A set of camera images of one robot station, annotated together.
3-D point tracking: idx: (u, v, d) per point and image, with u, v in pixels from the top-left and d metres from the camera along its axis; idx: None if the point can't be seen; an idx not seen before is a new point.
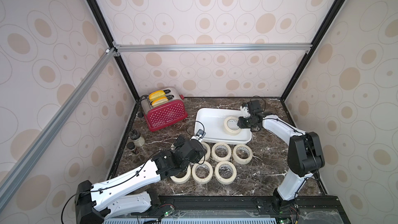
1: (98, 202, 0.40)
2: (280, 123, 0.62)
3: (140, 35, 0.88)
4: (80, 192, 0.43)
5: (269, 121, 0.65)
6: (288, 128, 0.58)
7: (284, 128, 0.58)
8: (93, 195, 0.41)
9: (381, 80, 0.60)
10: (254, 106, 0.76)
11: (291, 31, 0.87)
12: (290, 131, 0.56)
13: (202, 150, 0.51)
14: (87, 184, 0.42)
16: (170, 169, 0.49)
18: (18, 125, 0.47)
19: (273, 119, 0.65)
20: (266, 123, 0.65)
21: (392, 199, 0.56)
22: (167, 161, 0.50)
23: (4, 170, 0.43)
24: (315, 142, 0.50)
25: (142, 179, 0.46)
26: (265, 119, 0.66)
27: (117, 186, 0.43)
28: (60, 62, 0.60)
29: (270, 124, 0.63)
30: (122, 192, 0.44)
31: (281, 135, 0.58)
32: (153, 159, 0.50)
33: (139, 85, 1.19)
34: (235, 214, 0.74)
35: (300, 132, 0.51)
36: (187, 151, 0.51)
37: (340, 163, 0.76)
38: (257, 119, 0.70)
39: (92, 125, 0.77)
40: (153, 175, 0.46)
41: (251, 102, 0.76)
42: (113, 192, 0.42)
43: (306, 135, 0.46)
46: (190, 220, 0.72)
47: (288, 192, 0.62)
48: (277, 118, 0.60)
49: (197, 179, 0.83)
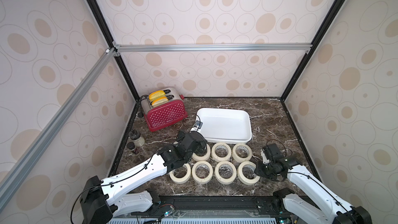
1: (111, 195, 0.41)
2: (314, 184, 0.50)
3: (140, 35, 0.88)
4: (91, 186, 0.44)
5: (298, 177, 0.54)
6: (327, 196, 0.47)
7: (322, 196, 0.47)
8: (105, 188, 0.41)
9: (381, 80, 0.60)
10: (273, 152, 0.66)
11: (291, 31, 0.87)
12: (330, 201, 0.45)
13: (203, 140, 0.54)
14: (97, 179, 0.42)
16: (175, 161, 0.51)
18: (18, 126, 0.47)
19: (304, 177, 0.53)
20: (292, 177, 0.56)
21: (392, 199, 0.56)
22: (171, 154, 0.52)
23: (4, 170, 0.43)
24: (365, 217, 0.40)
25: (151, 171, 0.47)
26: (292, 173, 0.56)
27: (128, 180, 0.44)
28: (60, 61, 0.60)
29: (298, 180, 0.54)
30: (132, 185, 0.45)
31: (317, 201, 0.49)
32: (159, 153, 0.52)
33: (139, 85, 1.19)
34: (236, 214, 0.74)
35: (344, 208, 0.43)
36: (189, 142, 0.53)
37: (340, 162, 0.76)
38: (281, 168, 0.60)
39: (92, 125, 0.77)
40: (160, 167, 0.49)
41: (268, 146, 0.69)
42: (124, 185, 0.43)
43: (352, 209, 0.42)
46: (190, 220, 0.72)
47: (294, 209, 0.61)
48: (309, 175, 0.54)
49: (197, 179, 0.83)
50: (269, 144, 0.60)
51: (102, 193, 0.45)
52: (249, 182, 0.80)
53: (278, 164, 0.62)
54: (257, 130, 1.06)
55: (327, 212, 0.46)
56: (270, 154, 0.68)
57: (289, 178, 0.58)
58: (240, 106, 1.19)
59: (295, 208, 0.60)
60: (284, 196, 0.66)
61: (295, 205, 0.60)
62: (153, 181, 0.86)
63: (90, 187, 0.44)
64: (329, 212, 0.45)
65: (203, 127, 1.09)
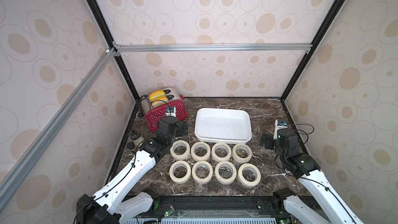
1: (110, 204, 0.39)
2: (330, 198, 0.45)
3: (140, 35, 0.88)
4: (84, 206, 0.38)
5: (314, 186, 0.48)
6: (345, 216, 0.42)
7: (341, 216, 0.42)
8: (100, 200, 0.40)
9: (381, 80, 0.60)
10: (290, 149, 0.55)
11: (292, 31, 0.87)
12: (347, 222, 0.41)
13: (176, 121, 0.56)
14: (88, 196, 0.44)
16: (160, 150, 0.52)
18: (18, 125, 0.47)
19: (322, 186, 0.47)
20: (306, 182, 0.50)
21: (392, 200, 0.56)
22: (154, 145, 0.53)
23: (4, 170, 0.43)
24: None
25: (140, 167, 0.47)
26: (308, 181, 0.49)
27: (122, 184, 0.43)
28: (60, 61, 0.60)
29: (315, 189, 0.48)
30: (128, 186, 0.45)
31: (332, 218, 0.45)
32: (142, 149, 0.51)
33: (139, 85, 1.19)
34: (235, 215, 0.74)
35: None
36: (165, 127, 0.54)
37: (340, 162, 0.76)
38: (295, 169, 0.52)
39: (92, 125, 0.77)
40: (147, 159, 0.49)
41: (289, 140, 0.55)
42: (119, 190, 0.42)
43: None
46: (190, 220, 0.72)
47: (295, 210, 0.60)
48: (327, 186, 0.47)
49: (197, 179, 0.83)
50: (289, 137, 0.55)
51: (99, 205, 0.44)
52: (250, 184, 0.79)
53: (292, 164, 0.54)
54: (257, 130, 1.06)
55: None
56: (287, 147, 0.56)
57: (298, 177, 0.53)
58: (240, 106, 1.19)
59: (295, 210, 0.60)
60: (285, 198, 0.65)
61: (296, 208, 0.60)
62: (153, 181, 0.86)
63: (84, 206, 0.38)
64: None
65: (203, 127, 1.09)
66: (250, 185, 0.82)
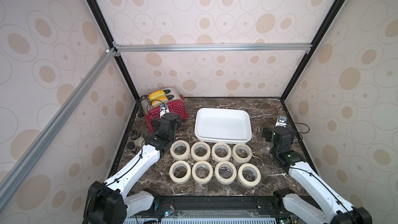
1: (122, 188, 0.42)
2: (314, 180, 0.50)
3: (140, 35, 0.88)
4: (95, 193, 0.40)
5: (300, 173, 0.53)
6: (328, 195, 0.46)
7: (324, 195, 0.46)
8: (112, 185, 0.42)
9: (381, 80, 0.60)
10: (283, 145, 0.60)
11: (291, 31, 0.87)
12: (330, 199, 0.45)
13: (176, 117, 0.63)
14: (98, 183, 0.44)
16: (164, 145, 0.57)
18: (19, 125, 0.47)
19: (306, 173, 0.53)
20: (294, 172, 0.55)
21: (392, 200, 0.56)
22: (158, 141, 0.57)
23: (4, 170, 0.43)
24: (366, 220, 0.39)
25: (147, 158, 0.51)
26: (294, 169, 0.55)
27: (131, 171, 0.46)
28: (60, 61, 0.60)
29: (300, 177, 0.53)
30: (137, 175, 0.47)
31: (318, 200, 0.48)
32: (147, 144, 0.55)
33: (139, 85, 1.19)
34: (235, 214, 0.74)
35: (344, 207, 0.43)
36: (166, 125, 0.58)
37: (340, 162, 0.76)
38: (283, 163, 0.59)
39: (91, 125, 0.77)
40: (152, 151, 0.53)
41: (283, 138, 0.59)
42: (129, 177, 0.45)
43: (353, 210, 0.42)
46: (190, 220, 0.72)
47: (294, 206, 0.60)
48: (311, 172, 0.53)
49: (197, 179, 0.83)
50: (284, 135, 0.59)
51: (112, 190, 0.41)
52: (250, 184, 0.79)
53: (281, 158, 0.61)
54: (257, 130, 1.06)
55: (327, 210, 0.45)
56: (280, 144, 0.62)
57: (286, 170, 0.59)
58: (240, 106, 1.19)
59: (294, 206, 0.60)
60: (283, 195, 0.67)
61: (294, 204, 0.61)
62: (153, 181, 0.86)
63: (96, 193, 0.40)
64: (329, 210, 0.44)
65: (204, 127, 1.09)
66: (250, 185, 0.82)
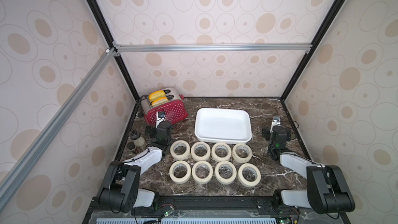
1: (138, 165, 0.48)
2: (297, 157, 0.60)
3: (140, 35, 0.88)
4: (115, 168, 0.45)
5: (287, 156, 0.63)
6: (306, 161, 0.55)
7: (302, 162, 0.55)
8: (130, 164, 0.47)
9: (381, 80, 0.60)
10: (278, 142, 0.69)
11: (291, 31, 0.87)
12: (308, 164, 0.53)
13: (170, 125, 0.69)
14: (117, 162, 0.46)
16: (164, 149, 0.66)
18: (18, 126, 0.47)
19: (292, 155, 0.63)
20: (283, 158, 0.64)
21: (392, 199, 0.56)
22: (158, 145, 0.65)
23: (4, 170, 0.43)
24: (338, 175, 0.45)
25: (154, 153, 0.59)
26: (283, 155, 0.64)
27: (143, 157, 0.53)
28: (60, 61, 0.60)
29: (287, 160, 0.62)
30: (147, 162, 0.54)
31: (302, 169, 0.54)
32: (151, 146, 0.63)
33: (139, 85, 1.19)
34: (236, 214, 0.74)
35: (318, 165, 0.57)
36: (162, 132, 0.67)
37: (340, 162, 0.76)
38: (275, 157, 0.68)
39: (92, 125, 0.77)
40: (157, 149, 0.62)
41: (279, 136, 0.68)
42: (142, 159, 0.52)
43: (327, 168, 0.48)
46: (190, 220, 0.72)
47: (289, 195, 0.63)
48: (294, 154, 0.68)
49: (197, 179, 0.83)
50: (280, 133, 0.68)
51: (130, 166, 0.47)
52: (250, 184, 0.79)
53: (274, 153, 0.70)
54: (257, 130, 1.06)
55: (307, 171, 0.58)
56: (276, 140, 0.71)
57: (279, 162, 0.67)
58: (240, 106, 1.19)
59: (290, 196, 0.62)
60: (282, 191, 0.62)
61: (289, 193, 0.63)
62: (152, 181, 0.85)
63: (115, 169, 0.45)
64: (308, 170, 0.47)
65: (203, 127, 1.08)
66: (250, 185, 0.82)
